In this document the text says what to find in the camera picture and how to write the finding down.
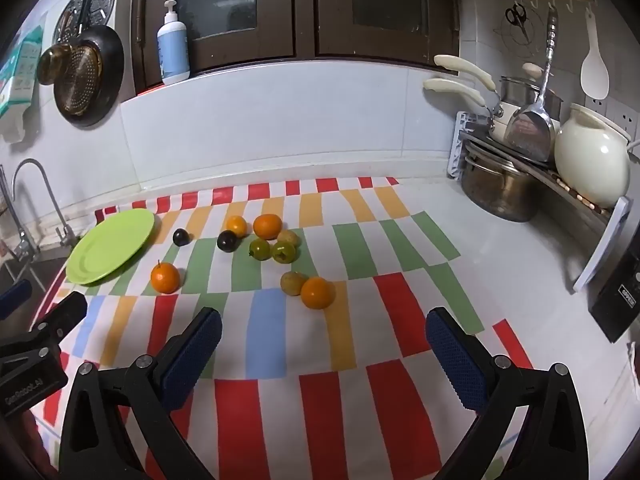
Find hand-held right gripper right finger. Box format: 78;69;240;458
425;306;588;480

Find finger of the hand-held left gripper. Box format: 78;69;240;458
31;291;89;347
0;280;34;321

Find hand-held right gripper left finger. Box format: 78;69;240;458
59;306;223;480

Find green plate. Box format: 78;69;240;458
66;208;157;287

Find orange with stem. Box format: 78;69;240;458
150;260;181;295

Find large orange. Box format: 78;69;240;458
252;213;283;240

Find steel sink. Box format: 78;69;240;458
0;247;70;307

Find striped colourful tablecloth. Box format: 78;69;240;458
30;176;536;480

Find metal faucet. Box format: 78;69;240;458
10;158;77;252

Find large steel pot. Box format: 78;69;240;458
460;152;539;224

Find black appliance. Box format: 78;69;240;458
587;246;640;344

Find brass perforated strainer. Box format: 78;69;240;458
54;44;104;114

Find teal white paper box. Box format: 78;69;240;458
0;25;44;128

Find brown glossy round scoop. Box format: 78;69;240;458
37;44;72;86

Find metal spatula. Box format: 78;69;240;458
502;7;560;162

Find cream ceramic pot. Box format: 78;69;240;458
553;103;634;209

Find black frying pan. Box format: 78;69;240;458
52;26;125;128

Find steel pot with lid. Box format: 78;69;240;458
499;62;565;120

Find blue white pump bottle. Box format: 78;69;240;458
156;0;191;86

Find metal steamer rack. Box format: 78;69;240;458
52;0;115;44

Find white rice paddle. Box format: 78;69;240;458
580;7;611;101

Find black scissors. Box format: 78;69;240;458
505;2;531;42

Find cream handled saucepan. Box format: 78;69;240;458
433;54;523;126
423;78;516;144

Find wall power outlet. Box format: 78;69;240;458
585;97;640;132

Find dark brown window frame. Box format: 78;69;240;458
300;0;461;69
132;0;302;97

